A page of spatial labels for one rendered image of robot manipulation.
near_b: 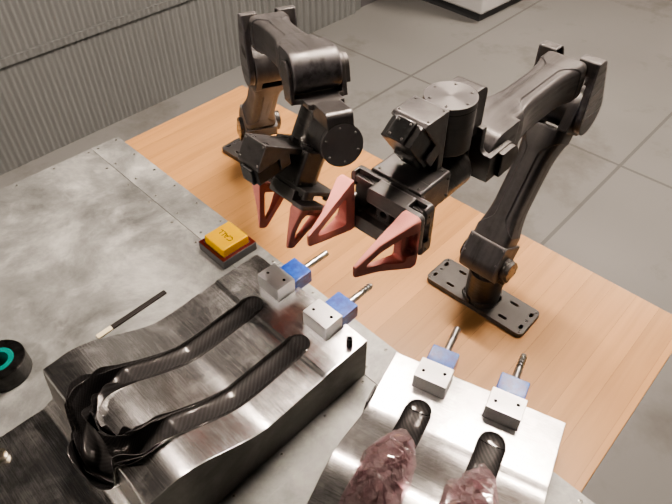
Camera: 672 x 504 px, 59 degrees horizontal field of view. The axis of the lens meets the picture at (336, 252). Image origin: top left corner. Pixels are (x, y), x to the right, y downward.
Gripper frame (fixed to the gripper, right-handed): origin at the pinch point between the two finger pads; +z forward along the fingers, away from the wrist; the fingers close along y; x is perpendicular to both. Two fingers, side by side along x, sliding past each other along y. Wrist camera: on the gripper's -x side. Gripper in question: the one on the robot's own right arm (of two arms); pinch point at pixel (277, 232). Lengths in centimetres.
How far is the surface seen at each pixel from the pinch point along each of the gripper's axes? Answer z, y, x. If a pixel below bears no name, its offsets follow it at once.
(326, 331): 9.8, 12.9, 2.6
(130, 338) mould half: 20.8, -7.0, -15.5
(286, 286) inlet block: 8.8, 2.2, 3.9
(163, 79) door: 30, -205, 124
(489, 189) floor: 13, -43, 179
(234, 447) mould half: 21.0, 17.4, -15.0
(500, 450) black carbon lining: 12.3, 40.9, 10.6
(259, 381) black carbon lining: 18.3, 10.8, -5.8
